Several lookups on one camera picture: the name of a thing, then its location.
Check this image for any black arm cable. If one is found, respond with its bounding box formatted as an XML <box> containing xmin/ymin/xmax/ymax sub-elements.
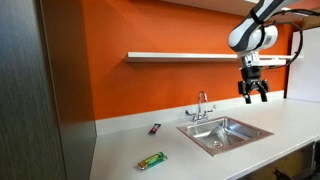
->
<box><xmin>258</xmin><ymin>8</ymin><xmax>320</xmax><ymax>71</ymax></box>

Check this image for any green granola bar packet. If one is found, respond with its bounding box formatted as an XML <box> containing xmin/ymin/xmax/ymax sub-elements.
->
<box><xmin>136</xmin><ymin>151</ymin><xmax>168</xmax><ymax>171</ymax></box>

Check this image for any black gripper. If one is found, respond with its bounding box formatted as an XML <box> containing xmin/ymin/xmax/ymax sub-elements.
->
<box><xmin>237</xmin><ymin>66</ymin><xmax>271</xmax><ymax>105</ymax></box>

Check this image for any stainless steel sink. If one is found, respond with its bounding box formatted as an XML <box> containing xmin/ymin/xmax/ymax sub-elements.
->
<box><xmin>176</xmin><ymin>115</ymin><xmax>275</xmax><ymax>157</ymax></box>

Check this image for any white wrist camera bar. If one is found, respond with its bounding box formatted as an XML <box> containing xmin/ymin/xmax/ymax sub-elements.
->
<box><xmin>258</xmin><ymin>58</ymin><xmax>288</xmax><ymax>68</ymax></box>

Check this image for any dark wood cabinet panel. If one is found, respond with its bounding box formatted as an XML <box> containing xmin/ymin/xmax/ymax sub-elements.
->
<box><xmin>0</xmin><ymin>0</ymin><xmax>98</xmax><ymax>180</ymax></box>

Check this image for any white wall shelf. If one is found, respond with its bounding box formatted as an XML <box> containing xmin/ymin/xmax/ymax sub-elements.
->
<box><xmin>124</xmin><ymin>51</ymin><xmax>305</xmax><ymax>64</ymax></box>

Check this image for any chrome two-handle faucet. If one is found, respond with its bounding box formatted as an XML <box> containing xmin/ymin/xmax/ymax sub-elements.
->
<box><xmin>184</xmin><ymin>90</ymin><xmax>217</xmax><ymax>124</ymax></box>

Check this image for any small red snack packet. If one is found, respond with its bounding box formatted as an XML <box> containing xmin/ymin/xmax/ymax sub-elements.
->
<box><xmin>148</xmin><ymin>122</ymin><xmax>162</xmax><ymax>135</ymax></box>

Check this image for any white board panel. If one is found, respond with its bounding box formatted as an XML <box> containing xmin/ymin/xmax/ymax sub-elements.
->
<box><xmin>285</xmin><ymin>26</ymin><xmax>320</xmax><ymax>104</ymax></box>

